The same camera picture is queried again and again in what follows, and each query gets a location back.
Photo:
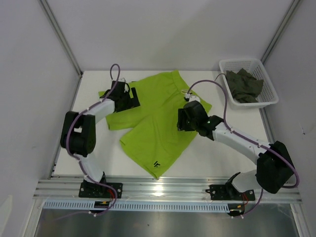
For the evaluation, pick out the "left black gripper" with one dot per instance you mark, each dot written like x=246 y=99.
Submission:
x=133 y=102

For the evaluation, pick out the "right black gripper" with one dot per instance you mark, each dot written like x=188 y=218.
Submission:
x=181 y=124

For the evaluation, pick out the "lime green shorts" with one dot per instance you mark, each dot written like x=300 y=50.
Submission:
x=154 y=141

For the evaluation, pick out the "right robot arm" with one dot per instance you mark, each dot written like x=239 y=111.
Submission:
x=273 y=163

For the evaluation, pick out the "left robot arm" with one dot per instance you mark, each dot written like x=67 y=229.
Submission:
x=79 y=128

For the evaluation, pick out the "dark olive shorts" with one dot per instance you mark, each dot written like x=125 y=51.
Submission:
x=244 y=87

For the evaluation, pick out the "white plastic basket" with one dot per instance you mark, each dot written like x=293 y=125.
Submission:
x=267 y=97

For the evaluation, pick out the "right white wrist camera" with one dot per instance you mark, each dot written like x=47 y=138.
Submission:
x=189 y=97

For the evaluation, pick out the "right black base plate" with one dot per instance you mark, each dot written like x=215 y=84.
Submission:
x=222 y=192

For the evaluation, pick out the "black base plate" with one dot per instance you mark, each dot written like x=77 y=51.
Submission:
x=222 y=192
x=92 y=190

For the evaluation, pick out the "aluminium mounting rail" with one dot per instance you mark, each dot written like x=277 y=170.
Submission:
x=134 y=188

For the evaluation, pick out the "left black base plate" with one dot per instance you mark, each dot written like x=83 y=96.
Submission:
x=92 y=190

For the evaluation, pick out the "left aluminium corner post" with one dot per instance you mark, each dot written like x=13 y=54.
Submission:
x=60 y=35

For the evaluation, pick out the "aluminium corner post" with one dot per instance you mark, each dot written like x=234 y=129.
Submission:
x=60 y=35
x=294 y=6

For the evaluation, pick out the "white slotted cable duct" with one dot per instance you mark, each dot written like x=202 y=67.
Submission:
x=138 y=206

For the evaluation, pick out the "right aluminium corner post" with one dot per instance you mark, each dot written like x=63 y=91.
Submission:
x=294 y=6

